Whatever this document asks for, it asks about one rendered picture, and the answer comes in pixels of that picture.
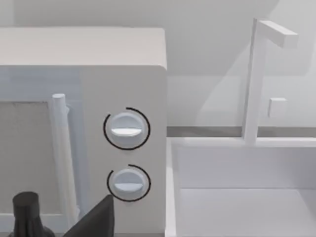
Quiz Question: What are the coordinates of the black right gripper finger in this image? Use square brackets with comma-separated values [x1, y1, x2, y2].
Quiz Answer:
[64, 194, 116, 237]

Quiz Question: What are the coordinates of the white microwave knob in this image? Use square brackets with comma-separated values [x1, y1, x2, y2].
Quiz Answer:
[110, 168, 148, 198]
[107, 113, 147, 145]

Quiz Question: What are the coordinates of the dark grey bottle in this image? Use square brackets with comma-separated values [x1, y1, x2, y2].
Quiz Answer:
[7, 191, 56, 237]

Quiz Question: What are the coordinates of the pale microwave oven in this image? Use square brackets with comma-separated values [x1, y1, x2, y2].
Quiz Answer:
[0, 27, 168, 237]

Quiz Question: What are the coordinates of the white sink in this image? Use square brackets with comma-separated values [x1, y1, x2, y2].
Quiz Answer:
[164, 136, 316, 237]

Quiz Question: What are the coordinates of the tall white tap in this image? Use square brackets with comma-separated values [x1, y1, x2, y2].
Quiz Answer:
[243, 17, 299, 145]

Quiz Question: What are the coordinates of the white microwave door handle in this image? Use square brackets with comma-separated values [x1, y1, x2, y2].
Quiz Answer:
[51, 93, 80, 232]

